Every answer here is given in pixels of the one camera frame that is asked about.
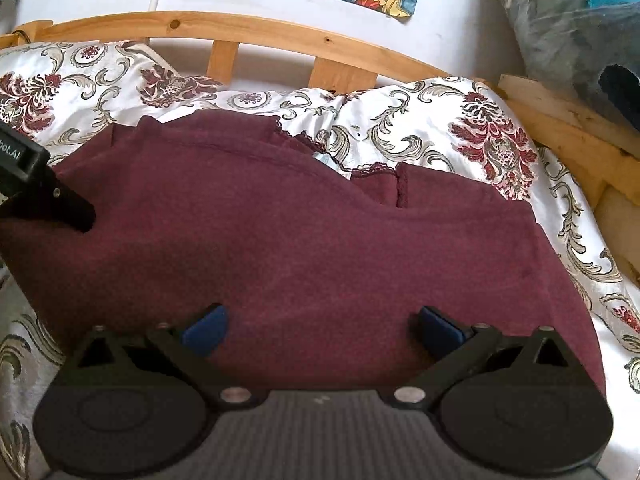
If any maroon long-sleeve top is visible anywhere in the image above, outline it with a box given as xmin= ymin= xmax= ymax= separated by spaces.
xmin=1 ymin=110 xmax=604 ymax=389

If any plastic bag of clothes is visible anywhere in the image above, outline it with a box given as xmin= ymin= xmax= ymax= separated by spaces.
xmin=500 ymin=0 xmax=639 ymax=128

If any floral white bedspread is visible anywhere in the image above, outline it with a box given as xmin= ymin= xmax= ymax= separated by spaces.
xmin=1 ymin=41 xmax=639 ymax=479

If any wooden bed frame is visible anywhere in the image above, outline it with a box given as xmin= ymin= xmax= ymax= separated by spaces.
xmin=0 ymin=11 xmax=640 ymax=212

